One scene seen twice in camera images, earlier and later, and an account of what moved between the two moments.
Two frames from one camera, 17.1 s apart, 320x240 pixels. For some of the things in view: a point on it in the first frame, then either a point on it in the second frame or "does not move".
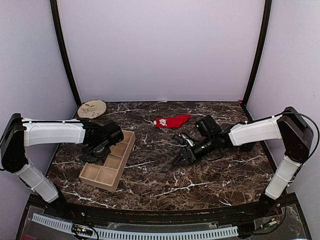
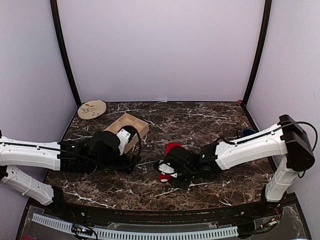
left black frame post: [54, 6] does not move
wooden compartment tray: [107, 177] → [127, 120]
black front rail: [235, 213] does not move
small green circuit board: [85, 230] does not move
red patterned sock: [171, 121] → [163, 177]
